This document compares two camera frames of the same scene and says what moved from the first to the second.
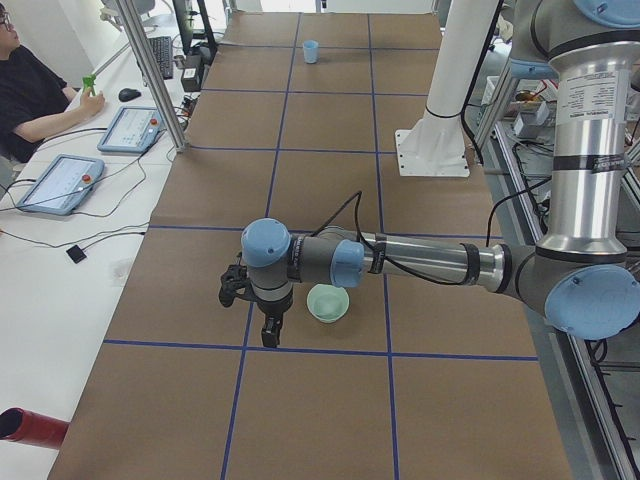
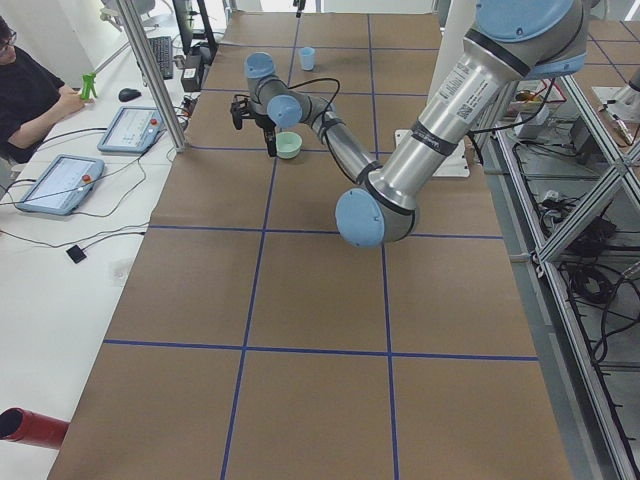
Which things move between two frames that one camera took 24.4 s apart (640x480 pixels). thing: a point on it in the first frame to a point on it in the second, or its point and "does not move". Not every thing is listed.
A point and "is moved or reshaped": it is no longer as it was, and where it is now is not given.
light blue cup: [311, 51] is moved or reshaped
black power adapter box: [191, 74] does not move
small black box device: [76, 254] does not move
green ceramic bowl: [327, 303] to [288, 145]
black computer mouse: [127, 94] does not move
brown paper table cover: [296, 123] does not move
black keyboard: [163, 52] does not move
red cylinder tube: [22, 425] does not move
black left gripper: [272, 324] to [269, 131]
